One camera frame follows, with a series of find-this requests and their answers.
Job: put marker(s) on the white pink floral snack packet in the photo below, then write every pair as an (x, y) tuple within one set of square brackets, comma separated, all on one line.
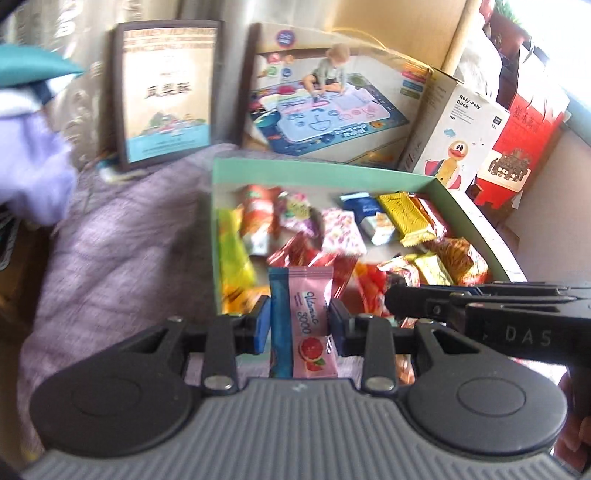
[(344, 233)]

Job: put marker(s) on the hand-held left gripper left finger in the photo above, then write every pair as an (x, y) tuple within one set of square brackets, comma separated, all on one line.
[(263, 325)]

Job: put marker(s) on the gold yellow snack packet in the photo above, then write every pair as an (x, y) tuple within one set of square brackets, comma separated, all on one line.
[(404, 217)]

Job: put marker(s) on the dark framed object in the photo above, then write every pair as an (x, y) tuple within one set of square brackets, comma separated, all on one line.
[(9, 244)]

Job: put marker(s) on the red gift bag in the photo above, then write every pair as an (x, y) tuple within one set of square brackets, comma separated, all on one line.
[(526, 138)]

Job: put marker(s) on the lavender cloth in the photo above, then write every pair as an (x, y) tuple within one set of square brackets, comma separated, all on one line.
[(32, 170)]

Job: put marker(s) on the patterned beige curtain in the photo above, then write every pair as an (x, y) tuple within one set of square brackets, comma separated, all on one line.
[(69, 27)]

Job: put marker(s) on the green cardboard box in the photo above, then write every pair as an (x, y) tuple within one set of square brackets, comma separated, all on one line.
[(300, 170)]

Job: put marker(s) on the teal cloth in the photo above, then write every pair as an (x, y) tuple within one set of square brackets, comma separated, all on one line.
[(32, 67)]

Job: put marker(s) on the pink green snack packet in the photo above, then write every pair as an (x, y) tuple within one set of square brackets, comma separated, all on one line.
[(298, 212)]

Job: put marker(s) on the person's right hand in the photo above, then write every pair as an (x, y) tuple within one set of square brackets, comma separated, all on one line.
[(576, 415)]

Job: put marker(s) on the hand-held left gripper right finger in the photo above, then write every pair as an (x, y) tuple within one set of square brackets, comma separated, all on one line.
[(336, 330)]

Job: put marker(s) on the purple blanket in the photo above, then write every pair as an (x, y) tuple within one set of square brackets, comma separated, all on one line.
[(129, 258)]

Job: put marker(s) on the pale yellow snack packet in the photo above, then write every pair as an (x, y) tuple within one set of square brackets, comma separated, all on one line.
[(433, 271)]

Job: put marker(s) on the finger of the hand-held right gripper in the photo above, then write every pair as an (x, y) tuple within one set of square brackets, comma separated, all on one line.
[(531, 289), (425, 302)]

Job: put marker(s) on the navy blue snack packet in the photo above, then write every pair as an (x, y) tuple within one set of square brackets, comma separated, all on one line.
[(362, 205)]

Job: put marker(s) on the play mat picture box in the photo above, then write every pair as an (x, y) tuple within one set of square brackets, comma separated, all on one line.
[(332, 106)]

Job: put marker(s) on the white duck toy box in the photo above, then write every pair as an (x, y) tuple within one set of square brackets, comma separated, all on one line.
[(457, 134)]

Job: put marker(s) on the brown pastry gift box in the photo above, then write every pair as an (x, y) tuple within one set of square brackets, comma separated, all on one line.
[(168, 92)]

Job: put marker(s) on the white navy striped cloth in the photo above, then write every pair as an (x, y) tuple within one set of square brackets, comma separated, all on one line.
[(27, 97)]

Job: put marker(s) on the red snack packet green logo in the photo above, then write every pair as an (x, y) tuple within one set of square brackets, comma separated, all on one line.
[(259, 217)]

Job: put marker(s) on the yellow green snack packet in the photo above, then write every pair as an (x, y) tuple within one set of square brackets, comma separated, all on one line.
[(235, 254)]

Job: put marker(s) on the shiny red snack packet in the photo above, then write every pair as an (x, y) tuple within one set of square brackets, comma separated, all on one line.
[(300, 251)]

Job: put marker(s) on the orange striped snack packet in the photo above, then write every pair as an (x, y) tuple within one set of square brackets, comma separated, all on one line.
[(436, 217)]

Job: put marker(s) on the teal white flat item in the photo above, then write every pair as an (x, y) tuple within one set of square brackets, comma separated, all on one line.
[(117, 170)]

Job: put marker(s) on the pink blue snack packet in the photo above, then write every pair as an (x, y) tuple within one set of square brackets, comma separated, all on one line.
[(309, 318)]

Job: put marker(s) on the red gold foil snack packet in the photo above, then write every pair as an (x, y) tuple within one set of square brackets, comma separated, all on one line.
[(461, 258)]

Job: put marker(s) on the wooden pole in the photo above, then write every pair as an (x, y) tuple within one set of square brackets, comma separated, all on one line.
[(459, 32)]

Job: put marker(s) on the white orange snack packet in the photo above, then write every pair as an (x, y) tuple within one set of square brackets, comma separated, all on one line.
[(379, 228)]

